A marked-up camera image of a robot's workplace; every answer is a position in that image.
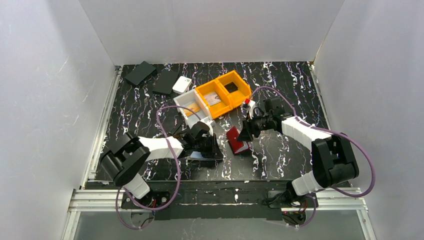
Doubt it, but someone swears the red leather card holder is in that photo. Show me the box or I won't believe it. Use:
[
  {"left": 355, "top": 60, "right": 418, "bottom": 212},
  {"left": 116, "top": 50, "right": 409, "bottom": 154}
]
[{"left": 226, "top": 126, "right": 251, "bottom": 156}]

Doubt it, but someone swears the grey card holder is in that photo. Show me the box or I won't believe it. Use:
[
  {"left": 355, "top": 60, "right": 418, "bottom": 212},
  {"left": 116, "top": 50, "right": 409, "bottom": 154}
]
[{"left": 186, "top": 151, "right": 216, "bottom": 162}]

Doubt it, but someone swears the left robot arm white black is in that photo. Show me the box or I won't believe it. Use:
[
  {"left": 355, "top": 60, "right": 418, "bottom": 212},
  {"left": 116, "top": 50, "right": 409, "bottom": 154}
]
[{"left": 99, "top": 121, "right": 224, "bottom": 199}]

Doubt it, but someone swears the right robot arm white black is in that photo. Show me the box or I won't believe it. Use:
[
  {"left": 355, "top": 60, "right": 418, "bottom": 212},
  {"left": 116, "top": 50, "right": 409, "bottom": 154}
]
[{"left": 237, "top": 98, "right": 359, "bottom": 200}]

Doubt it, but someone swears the orange card in bin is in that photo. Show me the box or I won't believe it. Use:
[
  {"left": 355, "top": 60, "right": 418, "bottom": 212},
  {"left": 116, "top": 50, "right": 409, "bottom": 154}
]
[{"left": 183, "top": 102, "right": 201, "bottom": 117}]

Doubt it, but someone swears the black card in bin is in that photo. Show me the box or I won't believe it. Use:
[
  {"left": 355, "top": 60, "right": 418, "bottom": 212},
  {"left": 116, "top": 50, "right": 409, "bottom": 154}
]
[{"left": 224, "top": 82, "right": 239, "bottom": 94}]

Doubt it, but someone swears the id card in bin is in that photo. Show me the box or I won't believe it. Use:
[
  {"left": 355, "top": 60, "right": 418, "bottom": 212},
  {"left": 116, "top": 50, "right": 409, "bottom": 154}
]
[{"left": 203, "top": 91, "right": 221, "bottom": 106}]

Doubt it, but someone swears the orange bin right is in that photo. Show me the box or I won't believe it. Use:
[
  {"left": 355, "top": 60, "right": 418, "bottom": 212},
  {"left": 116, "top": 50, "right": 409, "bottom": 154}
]
[{"left": 216, "top": 70, "right": 252, "bottom": 108}]

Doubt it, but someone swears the orange bin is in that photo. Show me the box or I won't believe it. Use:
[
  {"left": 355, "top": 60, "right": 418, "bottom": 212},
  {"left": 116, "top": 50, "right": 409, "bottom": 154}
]
[
  {"left": 195, "top": 79, "right": 233, "bottom": 119},
  {"left": 216, "top": 70, "right": 252, "bottom": 108}
]

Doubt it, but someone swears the white plastic bin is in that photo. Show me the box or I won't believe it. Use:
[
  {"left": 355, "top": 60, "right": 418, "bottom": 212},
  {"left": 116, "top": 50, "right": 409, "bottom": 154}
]
[{"left": 173, "top": 89, "right": 214, "bottom": 128}]

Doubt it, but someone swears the orange bin middle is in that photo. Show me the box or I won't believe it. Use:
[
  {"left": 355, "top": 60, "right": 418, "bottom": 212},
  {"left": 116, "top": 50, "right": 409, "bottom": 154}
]
[{"left": 195, "top": 79, "right": 233, "bottom": 119}]

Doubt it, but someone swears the white small box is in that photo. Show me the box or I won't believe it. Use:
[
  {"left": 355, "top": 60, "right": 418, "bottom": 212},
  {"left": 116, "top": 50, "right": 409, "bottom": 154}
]
[{"left": 172, "top": 76, "right": 192, "bottom": 95}]

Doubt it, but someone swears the black flat box right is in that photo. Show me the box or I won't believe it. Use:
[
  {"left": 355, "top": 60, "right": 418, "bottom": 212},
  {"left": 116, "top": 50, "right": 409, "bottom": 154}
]
[{"left": 152, "top": 69, "right": 180, "bottom": 97}]

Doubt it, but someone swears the black flat box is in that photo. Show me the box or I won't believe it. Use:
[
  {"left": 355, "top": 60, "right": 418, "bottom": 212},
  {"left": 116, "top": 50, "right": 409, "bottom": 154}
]
[
  {"left": 152, "top": 69, "right": 180, "bottom": 97},
  {"left": 124, "top": 61, "right": 157, "bottom": 87}
]

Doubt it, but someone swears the black flat box left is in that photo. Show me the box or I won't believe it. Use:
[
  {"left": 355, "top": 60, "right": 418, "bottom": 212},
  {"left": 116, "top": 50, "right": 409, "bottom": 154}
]
[{"left": 124, "top": 61, "right": 157, "bottom": 87}]

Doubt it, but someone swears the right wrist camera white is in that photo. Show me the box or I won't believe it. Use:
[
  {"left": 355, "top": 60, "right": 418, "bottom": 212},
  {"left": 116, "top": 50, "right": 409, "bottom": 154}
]
[{"left": 241, "top": 98, "right": 256, "bottom": 118}]

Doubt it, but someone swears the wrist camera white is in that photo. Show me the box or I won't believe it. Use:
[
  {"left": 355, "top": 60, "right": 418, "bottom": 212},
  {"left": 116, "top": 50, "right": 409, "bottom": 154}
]
[
  {"left": 241, "top": 98, "right": 256, "bottom": 118},
  {"left": 201, "top": 119, "right": 215, "bottom": 130}
]

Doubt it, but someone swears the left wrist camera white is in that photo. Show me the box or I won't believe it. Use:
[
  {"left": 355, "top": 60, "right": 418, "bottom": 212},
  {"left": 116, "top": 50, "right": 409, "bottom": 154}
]
[{"left": 201, "top": 119, "right": 215, "bottom": 130}]

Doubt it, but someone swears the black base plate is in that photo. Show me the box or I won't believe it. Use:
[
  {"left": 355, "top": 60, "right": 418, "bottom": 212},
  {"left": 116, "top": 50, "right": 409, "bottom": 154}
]
[{"left": 119, "top": 180, "right": 319, "bottom": 221}]

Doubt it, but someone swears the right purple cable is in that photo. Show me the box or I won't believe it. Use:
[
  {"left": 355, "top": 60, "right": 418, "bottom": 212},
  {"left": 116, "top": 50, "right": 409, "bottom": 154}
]
[{"left": 250, "top": 86, "right": 377, "bottom": 199}]

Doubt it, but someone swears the aluminium rail frame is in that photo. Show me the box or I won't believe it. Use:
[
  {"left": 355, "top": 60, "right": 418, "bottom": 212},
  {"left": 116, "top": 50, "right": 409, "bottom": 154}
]
[{"left": 61, "top": 66, "right": 376, "bottom": 240}]

